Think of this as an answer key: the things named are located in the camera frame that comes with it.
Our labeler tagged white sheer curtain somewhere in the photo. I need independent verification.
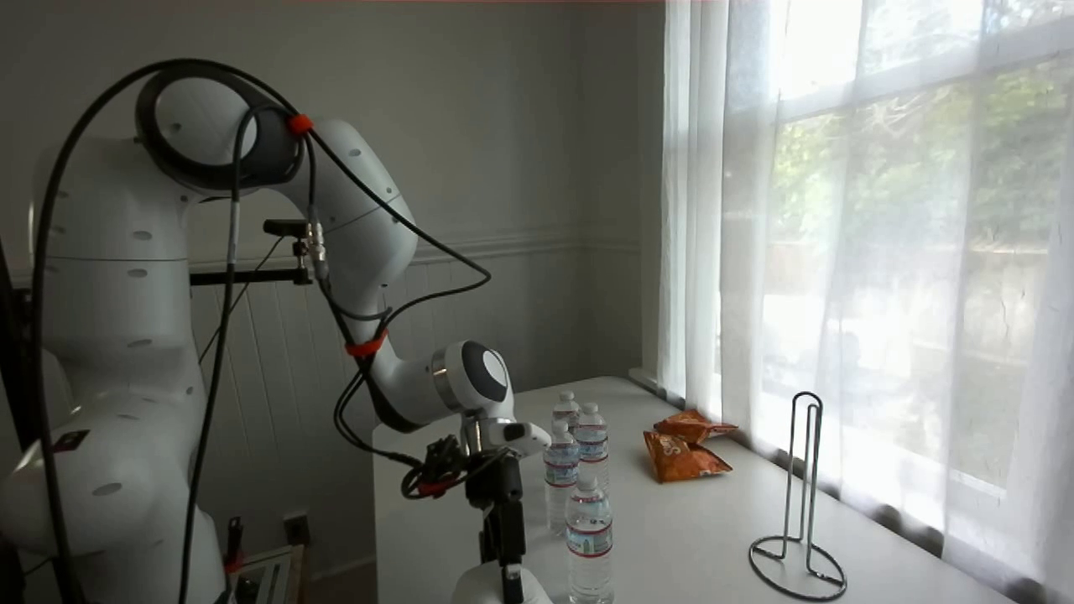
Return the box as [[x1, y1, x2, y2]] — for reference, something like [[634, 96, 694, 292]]
[[655, 0, 1074, 601]]

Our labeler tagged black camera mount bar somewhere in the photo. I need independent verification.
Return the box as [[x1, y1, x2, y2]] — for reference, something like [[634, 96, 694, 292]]
[[184, 216, 329, 292]]

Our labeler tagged white framed window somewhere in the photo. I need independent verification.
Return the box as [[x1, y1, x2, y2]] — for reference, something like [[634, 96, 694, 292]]
[[767, 0, 1074, 501]]

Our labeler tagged orange chip bag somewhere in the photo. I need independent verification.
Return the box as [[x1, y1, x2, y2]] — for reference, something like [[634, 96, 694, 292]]
[[642, 426, 733, 486], [652, 407, 745, 446]]

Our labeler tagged metal wire paper towel holder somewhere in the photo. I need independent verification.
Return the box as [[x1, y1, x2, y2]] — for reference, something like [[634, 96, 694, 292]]
[[745, 386, 852, 604]]

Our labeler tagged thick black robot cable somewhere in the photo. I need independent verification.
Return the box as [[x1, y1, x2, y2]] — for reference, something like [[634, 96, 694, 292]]
[[22, 57, 495, 604]]

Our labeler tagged clear plastic water bottle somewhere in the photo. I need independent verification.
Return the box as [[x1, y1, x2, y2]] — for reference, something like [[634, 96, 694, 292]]
[[560, 477, 619, 604], [551, 390, 588, 437], [569, 400, 614, 469], [539, 415, 588, 537]]

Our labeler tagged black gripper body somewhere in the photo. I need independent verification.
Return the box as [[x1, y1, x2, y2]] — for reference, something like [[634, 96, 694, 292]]
[[464, 444, 531, 537]]

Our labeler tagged thin black cable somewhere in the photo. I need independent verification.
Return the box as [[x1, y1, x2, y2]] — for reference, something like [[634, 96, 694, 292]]
[[174, 109, 251, 604]]

